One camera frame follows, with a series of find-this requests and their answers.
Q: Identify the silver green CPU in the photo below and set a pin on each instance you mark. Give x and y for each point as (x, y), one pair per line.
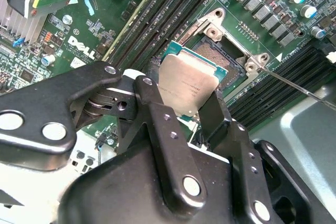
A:
(189, 82)

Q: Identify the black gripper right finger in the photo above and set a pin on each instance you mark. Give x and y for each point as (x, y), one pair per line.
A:
(244, 161)

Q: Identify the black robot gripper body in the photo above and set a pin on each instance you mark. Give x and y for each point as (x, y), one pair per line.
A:
(126, 195)

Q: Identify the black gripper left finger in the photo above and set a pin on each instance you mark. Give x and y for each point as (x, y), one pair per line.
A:
(39, 103)

